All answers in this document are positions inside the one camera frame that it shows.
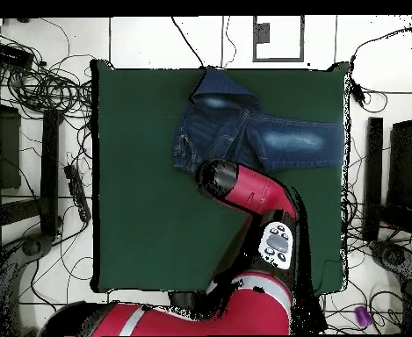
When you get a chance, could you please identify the black power strip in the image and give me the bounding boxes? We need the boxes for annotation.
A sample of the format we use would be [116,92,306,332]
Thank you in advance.
[63,163,93,223]

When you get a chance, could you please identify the black box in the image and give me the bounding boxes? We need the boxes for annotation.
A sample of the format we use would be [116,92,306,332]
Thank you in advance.
[0,40,35,70]

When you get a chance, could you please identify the purple object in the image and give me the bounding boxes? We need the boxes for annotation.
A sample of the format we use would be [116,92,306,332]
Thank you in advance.
[353,305,373,327]

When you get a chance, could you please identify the blue denim jeans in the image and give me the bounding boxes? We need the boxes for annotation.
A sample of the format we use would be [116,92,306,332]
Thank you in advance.
[172,65,346,176]

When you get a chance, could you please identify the thin black cable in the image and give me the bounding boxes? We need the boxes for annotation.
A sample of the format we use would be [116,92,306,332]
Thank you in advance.
[220,16,237,69]

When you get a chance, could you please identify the black table frame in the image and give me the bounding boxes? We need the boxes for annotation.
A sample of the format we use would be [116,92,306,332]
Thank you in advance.
[361,89,412,243]
[0,78,64,240]

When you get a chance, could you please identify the thick black cable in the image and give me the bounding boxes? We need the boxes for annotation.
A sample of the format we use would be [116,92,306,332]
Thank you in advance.
[170,16,206,69]

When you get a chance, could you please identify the black power adapter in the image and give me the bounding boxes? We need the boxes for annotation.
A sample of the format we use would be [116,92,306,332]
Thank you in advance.
[349,82,367,108]

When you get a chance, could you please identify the dark green table cloth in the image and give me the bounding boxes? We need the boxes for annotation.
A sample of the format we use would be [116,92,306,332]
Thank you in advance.
[90,58,351,295]

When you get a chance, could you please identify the grey rectangular floor frame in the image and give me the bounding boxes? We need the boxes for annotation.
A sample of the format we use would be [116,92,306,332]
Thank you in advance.
[251,15,306,63]

